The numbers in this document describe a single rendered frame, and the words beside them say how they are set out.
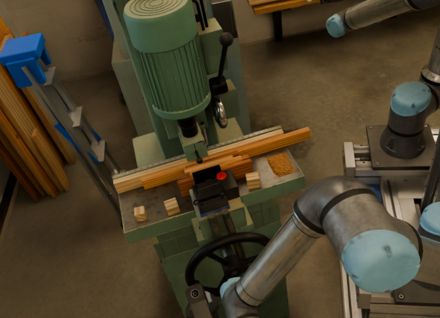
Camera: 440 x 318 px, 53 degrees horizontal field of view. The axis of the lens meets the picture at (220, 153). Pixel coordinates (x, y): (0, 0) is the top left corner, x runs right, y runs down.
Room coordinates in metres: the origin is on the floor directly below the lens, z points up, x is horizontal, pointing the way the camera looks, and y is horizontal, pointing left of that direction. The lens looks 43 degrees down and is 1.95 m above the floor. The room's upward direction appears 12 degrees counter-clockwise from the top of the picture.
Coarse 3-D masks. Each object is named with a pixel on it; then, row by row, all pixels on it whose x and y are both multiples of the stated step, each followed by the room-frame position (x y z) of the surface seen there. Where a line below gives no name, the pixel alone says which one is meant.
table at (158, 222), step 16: (256, 160) 1.06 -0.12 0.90; (272, 176) 0.97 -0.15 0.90; (288, 176) 0.96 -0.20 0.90; (128, 192) 1.04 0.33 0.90; (144, 192) 1.02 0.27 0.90; (160, 192) 1.00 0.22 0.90; (176, 192) 0.99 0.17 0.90; (240, 192) 0.93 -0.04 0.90; (256, 192) 0.93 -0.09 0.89; (272, 192) 0.93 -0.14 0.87; (288, 192) 0.94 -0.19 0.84; (128, 208) 0.97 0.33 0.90; (160, 208) 0.94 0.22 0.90; (192, 208) 0.91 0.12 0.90; (128, 224) 0.90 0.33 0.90; (144, 224) 0.88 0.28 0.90; (160, 224) 0.88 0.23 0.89; (176, 224) 0.89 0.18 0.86; (192, 224) 0.87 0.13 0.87; (128, 240) 0.87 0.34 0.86; (208, 240) 0.81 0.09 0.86
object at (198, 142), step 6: (198, 126) 1.10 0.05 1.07; (180, 132) 1.08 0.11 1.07; (198, 132) 1.07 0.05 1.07; (180, 138) 1.06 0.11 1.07; (186, 138) 1.05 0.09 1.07; (192, 138) 1.04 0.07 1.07; (198, 138) 1.04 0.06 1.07; (186, 144) 1.02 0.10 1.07; (192, 144) 1.02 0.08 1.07; (198, 144) 1.02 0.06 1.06; (204, 144) 1.02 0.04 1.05; (186, 150) 1.02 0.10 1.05; (192, 150) 1.02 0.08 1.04; (198, 150) 1.02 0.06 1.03; (204, 150) 1.02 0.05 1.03; (186, 156) 1.02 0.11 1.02; (192, 156) 1.02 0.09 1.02; (204, 156) 1.02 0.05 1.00
